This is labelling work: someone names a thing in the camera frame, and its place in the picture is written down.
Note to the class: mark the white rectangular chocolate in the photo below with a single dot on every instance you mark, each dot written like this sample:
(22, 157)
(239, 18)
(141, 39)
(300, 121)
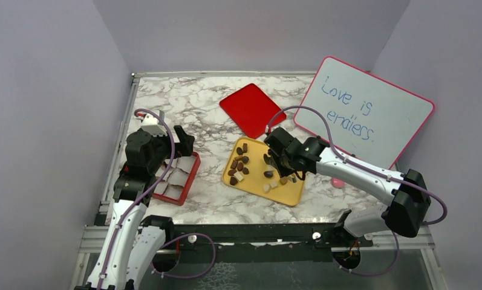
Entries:
(292, 178)

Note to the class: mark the black mounting rail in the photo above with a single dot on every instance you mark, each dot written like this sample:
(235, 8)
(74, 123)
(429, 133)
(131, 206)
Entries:
(255, 243)

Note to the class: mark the pink framed whiteboard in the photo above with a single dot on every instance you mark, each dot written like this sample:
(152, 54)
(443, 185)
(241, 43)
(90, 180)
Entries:
(366, 115)

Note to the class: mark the dark oval chocolate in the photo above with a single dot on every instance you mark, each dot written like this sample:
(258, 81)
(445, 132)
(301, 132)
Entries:
(268, 174)

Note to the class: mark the pink eraser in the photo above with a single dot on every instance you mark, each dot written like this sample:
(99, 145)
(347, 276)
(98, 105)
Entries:
(337, 183)

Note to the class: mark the dark round chocolate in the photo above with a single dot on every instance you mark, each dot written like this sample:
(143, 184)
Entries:
(233, 181)

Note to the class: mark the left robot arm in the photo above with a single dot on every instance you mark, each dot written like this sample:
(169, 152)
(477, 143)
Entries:
(133, 238)

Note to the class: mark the red box lid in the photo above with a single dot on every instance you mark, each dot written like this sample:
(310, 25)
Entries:
(251, 109)

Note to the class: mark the white chocolate bar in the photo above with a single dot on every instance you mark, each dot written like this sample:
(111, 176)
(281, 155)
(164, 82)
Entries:
(238, 176)

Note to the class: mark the yellow plastic tray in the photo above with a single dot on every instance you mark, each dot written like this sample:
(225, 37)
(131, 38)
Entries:
(252, 166)

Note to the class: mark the white chocolate block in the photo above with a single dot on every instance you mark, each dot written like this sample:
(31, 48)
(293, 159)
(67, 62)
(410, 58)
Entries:
(273, 185)

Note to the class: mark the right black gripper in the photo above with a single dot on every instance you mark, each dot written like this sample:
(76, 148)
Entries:
(282, 171)

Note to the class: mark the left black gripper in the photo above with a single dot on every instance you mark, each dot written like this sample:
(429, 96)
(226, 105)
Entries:
(185, 145)

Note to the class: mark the red compartment box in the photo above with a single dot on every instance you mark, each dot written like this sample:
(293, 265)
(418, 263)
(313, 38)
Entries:
(176, 185)

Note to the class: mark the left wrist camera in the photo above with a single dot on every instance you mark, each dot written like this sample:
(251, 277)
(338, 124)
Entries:
(151, 124)

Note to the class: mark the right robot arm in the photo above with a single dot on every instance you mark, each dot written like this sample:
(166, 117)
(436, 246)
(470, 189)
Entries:
(403, 201)

